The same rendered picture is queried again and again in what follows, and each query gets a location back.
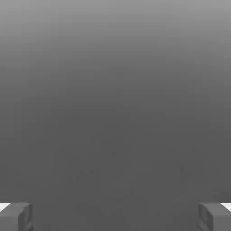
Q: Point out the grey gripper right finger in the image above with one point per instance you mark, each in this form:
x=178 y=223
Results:
x=218 y=218

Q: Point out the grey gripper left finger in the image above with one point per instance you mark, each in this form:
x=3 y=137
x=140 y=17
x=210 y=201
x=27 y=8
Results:
x=12 y=218

